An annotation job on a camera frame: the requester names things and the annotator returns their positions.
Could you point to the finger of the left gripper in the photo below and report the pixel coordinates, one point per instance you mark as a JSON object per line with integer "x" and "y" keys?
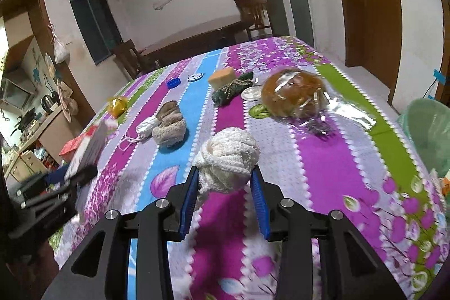
{"x": 82, "y": 177}

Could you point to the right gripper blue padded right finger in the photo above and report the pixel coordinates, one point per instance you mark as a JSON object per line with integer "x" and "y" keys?
{"x": 262, "y": 210}

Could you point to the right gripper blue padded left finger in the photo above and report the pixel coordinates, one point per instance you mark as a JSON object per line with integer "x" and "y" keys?
{"x": 189, "y": 195}

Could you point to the cream knitted sock ball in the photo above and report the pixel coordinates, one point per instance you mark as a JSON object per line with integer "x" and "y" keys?
{"x": 225, "y": 162}

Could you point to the green lined trash bin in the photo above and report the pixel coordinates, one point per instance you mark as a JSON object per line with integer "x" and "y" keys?
{"x": 426, "y": 123}

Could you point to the long white box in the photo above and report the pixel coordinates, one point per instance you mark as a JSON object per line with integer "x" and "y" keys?
{"x": 89, "y": 149}

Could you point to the red carton box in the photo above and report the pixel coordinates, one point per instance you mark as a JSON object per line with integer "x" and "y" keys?
{"x": 69, "y": 149}

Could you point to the beige fuzzy slipper sock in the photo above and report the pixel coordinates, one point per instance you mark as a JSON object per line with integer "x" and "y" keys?
{"x": 172, "y": 125}

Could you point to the yellow crumpled wrapper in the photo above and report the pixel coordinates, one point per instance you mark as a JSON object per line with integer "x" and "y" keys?
{"x": 116, "y": 106}

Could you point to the black electric kettle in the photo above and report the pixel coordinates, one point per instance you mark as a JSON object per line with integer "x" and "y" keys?
{"x": 48, "y": 103}

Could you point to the purple floral tablecloth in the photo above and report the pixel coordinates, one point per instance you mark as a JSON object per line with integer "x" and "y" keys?
{"x": 374, "y": 176}

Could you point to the clear round lid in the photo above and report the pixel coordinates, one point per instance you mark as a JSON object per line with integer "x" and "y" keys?
{"x": 252, "y": 93}

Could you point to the bread in clear bag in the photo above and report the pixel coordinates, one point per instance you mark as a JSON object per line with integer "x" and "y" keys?
{"x": 307, "y": 101}

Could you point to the dark green knitted cloth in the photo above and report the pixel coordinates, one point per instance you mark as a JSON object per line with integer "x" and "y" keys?
{"x": 224, "y": 95}

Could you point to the blue bottle cap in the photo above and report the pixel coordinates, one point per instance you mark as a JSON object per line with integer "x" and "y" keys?
{"x": 174, "y": 82}

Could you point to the white round lid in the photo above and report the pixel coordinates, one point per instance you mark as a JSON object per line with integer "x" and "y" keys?
{"x": 195, "y": 77}

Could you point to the hanging white plastic bag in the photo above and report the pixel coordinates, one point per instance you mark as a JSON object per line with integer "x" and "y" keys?
{"x": 60, "y": 50}

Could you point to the yellow sponge block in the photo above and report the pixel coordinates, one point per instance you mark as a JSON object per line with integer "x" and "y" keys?
{"x": 221, "y": 78}

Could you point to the wooden chair at left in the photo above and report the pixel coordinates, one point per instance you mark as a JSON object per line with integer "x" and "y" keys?
{"x": 132, "y": 60}

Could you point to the wooden chair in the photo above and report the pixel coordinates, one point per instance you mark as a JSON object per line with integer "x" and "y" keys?
{"x": 132, "y": 60}
{"x": 257, "y": 13}

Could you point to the dark window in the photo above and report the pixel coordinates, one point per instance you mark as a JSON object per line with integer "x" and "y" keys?
{"x": 97, "y": 26}

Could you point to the dark wooden dining table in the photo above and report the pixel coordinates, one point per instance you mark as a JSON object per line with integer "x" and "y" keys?
{"x": 194, "y": 45}

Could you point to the wooden chair at right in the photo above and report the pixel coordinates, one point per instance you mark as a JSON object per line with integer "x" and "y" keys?
{"x": 257, "y": 13}

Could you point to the blue tape pieces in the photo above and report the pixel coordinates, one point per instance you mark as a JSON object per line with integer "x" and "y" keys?
{"x": 440, "y": 78}

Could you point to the brown wooden door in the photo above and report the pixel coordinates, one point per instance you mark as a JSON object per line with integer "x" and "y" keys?
{"x": 373, "y": 38}

